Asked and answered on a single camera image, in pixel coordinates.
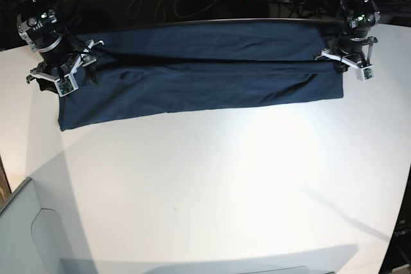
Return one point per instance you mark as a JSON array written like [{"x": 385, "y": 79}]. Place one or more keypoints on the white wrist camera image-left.
[{"x": 66, "y": 85}]

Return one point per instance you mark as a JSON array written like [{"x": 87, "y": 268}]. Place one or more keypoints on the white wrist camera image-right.
[{"x": 365, "y": 73}]

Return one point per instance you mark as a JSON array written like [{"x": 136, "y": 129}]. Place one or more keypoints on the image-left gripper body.
[{"x": 60, "y": 69}]

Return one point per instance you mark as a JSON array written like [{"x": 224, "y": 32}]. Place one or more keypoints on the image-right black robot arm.
[{"x": 358, "y": 17}]

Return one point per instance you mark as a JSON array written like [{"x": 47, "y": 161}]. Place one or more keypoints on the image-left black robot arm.
[{"x": 46, "y": 29}]

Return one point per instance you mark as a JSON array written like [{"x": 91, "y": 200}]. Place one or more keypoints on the grey partition panel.
[{"x": 37, "y": 238}]

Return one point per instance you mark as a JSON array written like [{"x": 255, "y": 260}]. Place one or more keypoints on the dark blue T-shirt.
[{"x": 203, "y": 66}]

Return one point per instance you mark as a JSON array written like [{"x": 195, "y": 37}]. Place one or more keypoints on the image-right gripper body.
[{"x": 350, "y": 52}]

